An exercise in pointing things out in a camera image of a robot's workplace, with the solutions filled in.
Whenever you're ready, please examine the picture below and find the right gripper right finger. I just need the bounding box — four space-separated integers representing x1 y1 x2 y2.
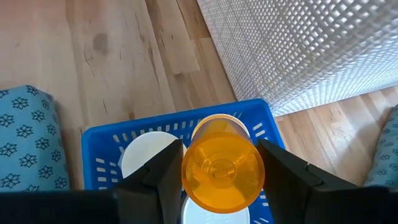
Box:
257 138 368 224

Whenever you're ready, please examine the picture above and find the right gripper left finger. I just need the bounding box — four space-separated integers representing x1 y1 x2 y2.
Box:
114 139 184 224

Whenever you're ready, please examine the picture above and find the small blue patterned gown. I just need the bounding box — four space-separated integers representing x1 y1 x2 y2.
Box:
363 105 398 189

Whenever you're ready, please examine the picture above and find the large blue patterned gown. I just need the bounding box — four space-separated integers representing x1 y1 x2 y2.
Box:
0 85 71 192

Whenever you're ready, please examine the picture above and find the small blue plastic basket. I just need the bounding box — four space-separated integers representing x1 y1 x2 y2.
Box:
81 98 285 224

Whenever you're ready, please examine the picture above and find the white perforated plastic basket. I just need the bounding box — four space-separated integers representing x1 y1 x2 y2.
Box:
196 0 398 118

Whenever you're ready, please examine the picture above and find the white round lid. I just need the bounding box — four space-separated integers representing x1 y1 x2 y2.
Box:
120 131 187 180

